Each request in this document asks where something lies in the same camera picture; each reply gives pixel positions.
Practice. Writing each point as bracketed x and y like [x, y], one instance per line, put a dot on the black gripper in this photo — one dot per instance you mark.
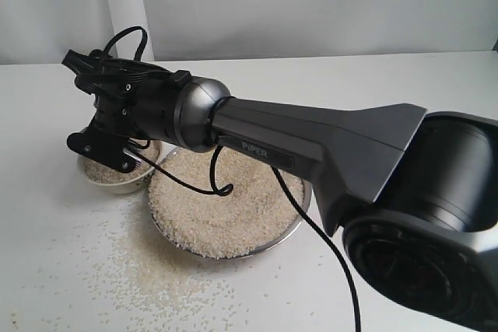
[135, 100]

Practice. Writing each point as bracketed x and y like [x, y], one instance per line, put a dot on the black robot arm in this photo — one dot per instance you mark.
[414, 193]

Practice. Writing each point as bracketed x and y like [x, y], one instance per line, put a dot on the white ceramic bowl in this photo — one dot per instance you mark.
[126, 187]

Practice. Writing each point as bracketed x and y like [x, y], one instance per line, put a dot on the rice heap in tray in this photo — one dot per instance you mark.
[254, 215]

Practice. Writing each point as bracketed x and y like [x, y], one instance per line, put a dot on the spilled rice on table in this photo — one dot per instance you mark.
[114, 272]

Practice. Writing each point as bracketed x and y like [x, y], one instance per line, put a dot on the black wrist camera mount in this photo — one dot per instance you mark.
[103, 147]

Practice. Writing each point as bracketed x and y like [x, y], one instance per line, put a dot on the white vertical post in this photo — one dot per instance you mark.
[128, 9]

